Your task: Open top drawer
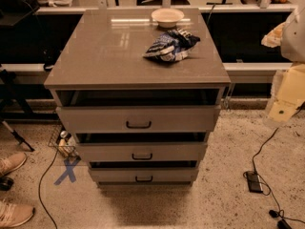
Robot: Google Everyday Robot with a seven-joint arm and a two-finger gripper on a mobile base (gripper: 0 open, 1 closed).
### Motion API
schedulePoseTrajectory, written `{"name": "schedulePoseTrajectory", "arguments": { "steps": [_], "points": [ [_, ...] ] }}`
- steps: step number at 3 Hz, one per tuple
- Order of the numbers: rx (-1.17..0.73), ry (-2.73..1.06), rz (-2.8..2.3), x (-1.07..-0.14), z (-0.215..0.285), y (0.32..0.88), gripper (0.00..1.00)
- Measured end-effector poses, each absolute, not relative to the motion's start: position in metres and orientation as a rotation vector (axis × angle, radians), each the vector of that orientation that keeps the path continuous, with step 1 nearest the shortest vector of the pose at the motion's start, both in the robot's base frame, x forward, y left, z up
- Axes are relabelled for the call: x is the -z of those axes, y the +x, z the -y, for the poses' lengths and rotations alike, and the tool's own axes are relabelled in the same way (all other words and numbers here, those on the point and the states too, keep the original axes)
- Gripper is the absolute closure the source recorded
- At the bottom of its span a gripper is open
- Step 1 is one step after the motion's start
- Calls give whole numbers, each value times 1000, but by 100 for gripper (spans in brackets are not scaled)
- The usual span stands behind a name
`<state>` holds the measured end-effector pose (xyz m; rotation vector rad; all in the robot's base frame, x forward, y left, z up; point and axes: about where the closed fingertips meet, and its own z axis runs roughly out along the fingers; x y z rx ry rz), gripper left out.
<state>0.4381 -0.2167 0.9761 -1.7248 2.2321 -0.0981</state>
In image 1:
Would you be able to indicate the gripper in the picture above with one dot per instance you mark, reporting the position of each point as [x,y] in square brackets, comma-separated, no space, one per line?
[294,37]

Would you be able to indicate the grey top drawer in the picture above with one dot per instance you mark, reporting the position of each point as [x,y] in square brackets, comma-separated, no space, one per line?
[183,119]

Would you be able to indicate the grey drawer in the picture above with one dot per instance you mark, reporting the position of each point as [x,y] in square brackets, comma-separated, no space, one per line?
[183,119]
[144,175]
[155,151]

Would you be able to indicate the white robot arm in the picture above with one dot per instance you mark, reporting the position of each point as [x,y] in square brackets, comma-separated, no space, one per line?
[288,90]

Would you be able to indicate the grey drawer cabinet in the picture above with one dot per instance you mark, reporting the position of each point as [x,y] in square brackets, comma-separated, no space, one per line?
[103,65]

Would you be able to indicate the grey bottom drawer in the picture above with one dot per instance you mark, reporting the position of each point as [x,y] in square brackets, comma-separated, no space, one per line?
[144,175]

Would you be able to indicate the grey middle drawer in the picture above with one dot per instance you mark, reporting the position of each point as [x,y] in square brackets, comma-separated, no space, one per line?
[155,151]

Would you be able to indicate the black power adapter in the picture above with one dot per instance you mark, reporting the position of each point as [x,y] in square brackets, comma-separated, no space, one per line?
[254,183]

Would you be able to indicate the blue white chip bag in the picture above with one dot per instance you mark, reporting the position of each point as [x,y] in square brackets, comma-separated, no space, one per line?
[172,46]

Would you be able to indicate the white bowl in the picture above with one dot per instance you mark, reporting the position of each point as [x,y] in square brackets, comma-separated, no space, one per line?
[167,18]

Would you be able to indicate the blue tape cross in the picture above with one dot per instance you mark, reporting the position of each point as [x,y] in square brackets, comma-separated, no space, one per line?
[68,173]

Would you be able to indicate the black tripod leg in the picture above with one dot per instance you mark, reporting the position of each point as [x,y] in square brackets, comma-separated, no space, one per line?
[18,137]

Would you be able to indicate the upper beige sneaker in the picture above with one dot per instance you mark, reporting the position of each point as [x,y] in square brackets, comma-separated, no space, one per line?
[11,163]

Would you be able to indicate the beige sneaker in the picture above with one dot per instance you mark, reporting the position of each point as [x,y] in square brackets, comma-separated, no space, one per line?
[11,163]
[13,215]

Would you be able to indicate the black round object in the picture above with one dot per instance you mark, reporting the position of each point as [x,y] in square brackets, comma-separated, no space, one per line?
[6,183]

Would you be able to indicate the lower beige sneaker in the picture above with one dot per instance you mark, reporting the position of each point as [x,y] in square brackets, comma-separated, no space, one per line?
[13,215]

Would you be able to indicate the wire basket with items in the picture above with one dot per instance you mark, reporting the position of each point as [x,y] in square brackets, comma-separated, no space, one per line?
[63,142]

